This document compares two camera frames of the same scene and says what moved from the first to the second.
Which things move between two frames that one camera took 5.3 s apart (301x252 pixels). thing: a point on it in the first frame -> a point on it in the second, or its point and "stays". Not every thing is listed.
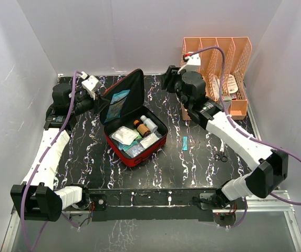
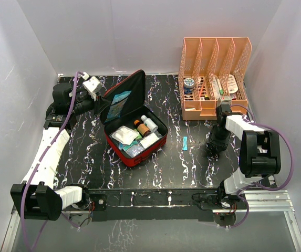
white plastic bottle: [151, 126] stays
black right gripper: [171, 76] -> [221, 144]
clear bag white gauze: [149, 140] stays
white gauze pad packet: [124, 135] stays
